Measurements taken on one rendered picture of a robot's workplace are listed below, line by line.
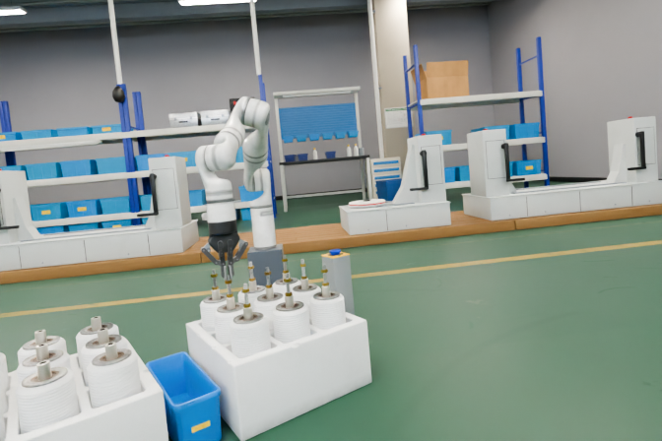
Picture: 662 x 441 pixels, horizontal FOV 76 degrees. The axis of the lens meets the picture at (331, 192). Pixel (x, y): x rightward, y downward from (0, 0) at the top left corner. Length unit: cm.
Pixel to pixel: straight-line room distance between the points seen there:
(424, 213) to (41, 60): 927
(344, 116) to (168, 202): 444
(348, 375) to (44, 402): 69
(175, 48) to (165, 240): 725
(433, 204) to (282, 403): 250
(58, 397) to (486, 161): 322
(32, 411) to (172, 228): 245
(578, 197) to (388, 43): 481
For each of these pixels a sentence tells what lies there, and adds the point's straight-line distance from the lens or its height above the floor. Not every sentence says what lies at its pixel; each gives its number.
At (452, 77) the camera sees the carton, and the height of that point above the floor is 174.
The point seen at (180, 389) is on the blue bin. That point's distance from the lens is 141.
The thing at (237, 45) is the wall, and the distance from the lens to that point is 1003.
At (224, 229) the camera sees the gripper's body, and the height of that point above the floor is 47.
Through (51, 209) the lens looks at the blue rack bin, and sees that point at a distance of 667.
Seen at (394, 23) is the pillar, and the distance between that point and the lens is 799.
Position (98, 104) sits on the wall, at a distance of 1052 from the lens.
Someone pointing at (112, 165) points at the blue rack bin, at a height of 89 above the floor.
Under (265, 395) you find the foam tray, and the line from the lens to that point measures 113.
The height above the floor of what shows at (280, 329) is 21.
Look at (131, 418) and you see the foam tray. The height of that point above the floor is 15.
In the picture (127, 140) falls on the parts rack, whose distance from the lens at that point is 625.
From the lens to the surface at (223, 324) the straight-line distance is 121.
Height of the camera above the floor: 61
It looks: 3 degrees down
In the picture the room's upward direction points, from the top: 5 degrees counter-clockwise
